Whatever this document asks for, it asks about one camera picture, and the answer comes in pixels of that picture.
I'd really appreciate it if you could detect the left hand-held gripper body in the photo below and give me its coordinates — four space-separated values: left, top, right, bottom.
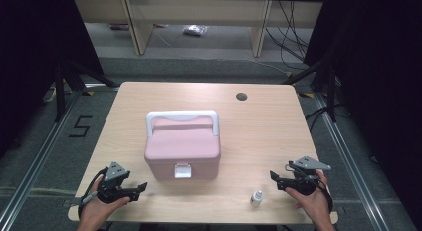
97 160 140 204

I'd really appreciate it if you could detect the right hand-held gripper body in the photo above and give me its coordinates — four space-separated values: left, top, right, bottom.
277 155 332 196

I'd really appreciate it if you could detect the pink storage box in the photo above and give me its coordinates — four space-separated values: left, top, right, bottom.
144 150 222 182

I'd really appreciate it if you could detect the person's right hand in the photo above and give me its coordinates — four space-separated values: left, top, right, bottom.
285 169 333 223

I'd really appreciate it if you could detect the person's left hand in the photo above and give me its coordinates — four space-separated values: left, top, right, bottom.
79 175 131 223

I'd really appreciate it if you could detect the small white bottle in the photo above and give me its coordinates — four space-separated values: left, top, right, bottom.
250 190 265 208

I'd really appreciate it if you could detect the black metal stand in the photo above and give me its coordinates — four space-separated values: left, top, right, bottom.
282 58 338 123
54 59 119 123

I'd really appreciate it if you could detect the dark curtain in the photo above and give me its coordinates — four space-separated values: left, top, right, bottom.
0 0 105 159
303 0 422 230

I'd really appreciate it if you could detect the clear plastic bag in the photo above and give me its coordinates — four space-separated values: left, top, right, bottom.
182 24 210 38

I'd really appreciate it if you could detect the wooden shelf unit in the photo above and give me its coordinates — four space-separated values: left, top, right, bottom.
73 0 324 58

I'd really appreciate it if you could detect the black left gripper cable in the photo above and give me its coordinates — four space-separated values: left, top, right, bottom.
77 166 109 219

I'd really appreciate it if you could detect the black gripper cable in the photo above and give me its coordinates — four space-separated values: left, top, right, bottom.
77 166 109 219
317 179 334 214

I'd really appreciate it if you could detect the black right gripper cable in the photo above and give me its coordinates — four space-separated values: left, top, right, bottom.
317 179 334 214

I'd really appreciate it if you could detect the metal floor rail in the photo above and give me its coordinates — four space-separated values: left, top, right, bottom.
0 91 83 231
313 92 390 231

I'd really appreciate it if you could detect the bundle of black cables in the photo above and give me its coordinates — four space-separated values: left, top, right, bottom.
264 0 311 72

